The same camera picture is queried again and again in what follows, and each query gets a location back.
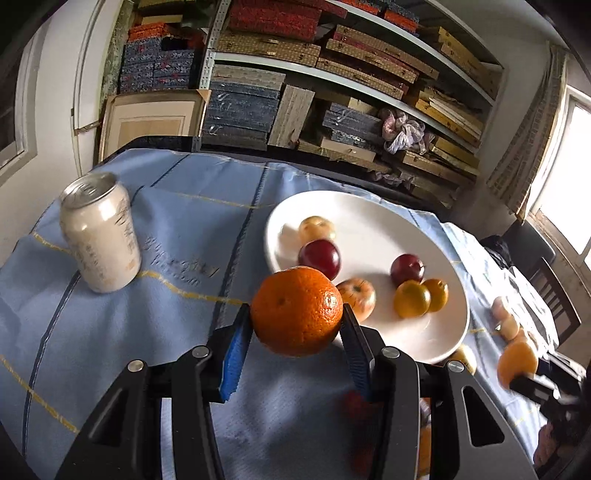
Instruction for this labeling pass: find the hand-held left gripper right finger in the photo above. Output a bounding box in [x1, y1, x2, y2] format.
[341, 304, 539, 480]

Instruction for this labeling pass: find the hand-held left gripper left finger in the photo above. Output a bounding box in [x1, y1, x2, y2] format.
[55, 305, 254, 480]

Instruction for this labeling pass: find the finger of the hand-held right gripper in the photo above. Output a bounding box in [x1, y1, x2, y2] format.
[510, 375, 561, 407]
[538, 353, 587, 384]

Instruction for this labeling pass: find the pale striped apple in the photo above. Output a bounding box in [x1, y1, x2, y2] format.
[336, 278, 376, 323]
[298, 215, 337, 244]
[450, 344, 478, 376]

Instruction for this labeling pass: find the orange tangerine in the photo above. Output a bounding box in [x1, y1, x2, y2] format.
[250, 266, 345, 357]

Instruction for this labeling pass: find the yellow orange round fruit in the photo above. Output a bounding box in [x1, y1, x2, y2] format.
[422, 278, 450, 313]
[394, 280, 431, 319]

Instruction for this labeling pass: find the red plum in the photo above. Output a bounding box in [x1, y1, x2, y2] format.
[390, 253, 425, 286]
[298, 239, 341, 281]

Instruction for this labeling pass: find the white plate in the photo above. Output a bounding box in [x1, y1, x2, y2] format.
[264, 191, 471, 365]

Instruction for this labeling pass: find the person's right hand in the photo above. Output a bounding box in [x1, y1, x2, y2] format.
[533, 424, 561, 468]

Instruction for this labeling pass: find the dark wooden chair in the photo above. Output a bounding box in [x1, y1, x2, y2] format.
[501, 220, 583, 344]

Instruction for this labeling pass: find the clear plastic clamshell box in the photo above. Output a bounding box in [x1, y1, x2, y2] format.
[501, 268, 561, 352]

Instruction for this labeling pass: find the blue checked tablecloth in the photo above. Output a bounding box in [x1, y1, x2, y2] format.
[0, 148, 561, 480]

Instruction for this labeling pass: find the black plastic bag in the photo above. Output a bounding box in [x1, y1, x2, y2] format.
[480, 234, 514, 269]

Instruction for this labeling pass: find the white drink can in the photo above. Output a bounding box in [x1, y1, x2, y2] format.
[59, 172, 143, 294]

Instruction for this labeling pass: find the bright window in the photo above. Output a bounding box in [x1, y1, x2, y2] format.
[526, 85, 591, 278]

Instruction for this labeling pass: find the tan woven curtain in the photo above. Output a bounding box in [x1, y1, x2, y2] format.
[487, 44, 568, 217]

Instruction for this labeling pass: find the pink plastic bag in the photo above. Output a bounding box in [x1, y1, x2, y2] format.
[378, 107, 437, 155]

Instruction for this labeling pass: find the stack of dark blue boxes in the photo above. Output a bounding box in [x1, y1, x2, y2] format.
[321, 102, 389, 146]

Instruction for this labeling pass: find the stack of grey blue boxes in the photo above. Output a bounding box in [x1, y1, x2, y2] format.
[202, 65, 287, 151]

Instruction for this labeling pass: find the pale upright wooden box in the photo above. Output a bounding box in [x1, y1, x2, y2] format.
[268, 84, 317, 148]

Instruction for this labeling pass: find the stack of yellow wooden boxes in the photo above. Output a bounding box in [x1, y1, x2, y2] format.
[402, 25, 502, 185]

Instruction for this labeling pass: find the stack of blue patterned boxes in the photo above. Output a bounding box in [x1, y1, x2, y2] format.
[119, 39, 204, 95]

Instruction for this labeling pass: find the white metal shelf rack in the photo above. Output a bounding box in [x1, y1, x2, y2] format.
[198, 0, 504, 204]

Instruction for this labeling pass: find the stack of tan woven boxes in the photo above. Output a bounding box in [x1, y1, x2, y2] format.
[215, 25, 439, 100]

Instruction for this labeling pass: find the grey green stone slab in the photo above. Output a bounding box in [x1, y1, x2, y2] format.
[100, 0, 134, 95]

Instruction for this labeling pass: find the white framed window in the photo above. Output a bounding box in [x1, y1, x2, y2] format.
[0, 28, 47, 176]

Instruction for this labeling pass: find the orange patterned box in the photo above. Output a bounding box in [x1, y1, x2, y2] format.
[128, 23, 167, 43]

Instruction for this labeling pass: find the stack of red patterned boxes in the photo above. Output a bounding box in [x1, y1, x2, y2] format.
[228, 0, 321, 42]

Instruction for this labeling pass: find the stack of olive flat boxes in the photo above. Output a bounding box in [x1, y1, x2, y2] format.
[136, 0, 232, 27]

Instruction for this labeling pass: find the pale wooden frame panel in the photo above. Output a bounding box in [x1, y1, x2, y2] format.
[98, 90, 211, 160]

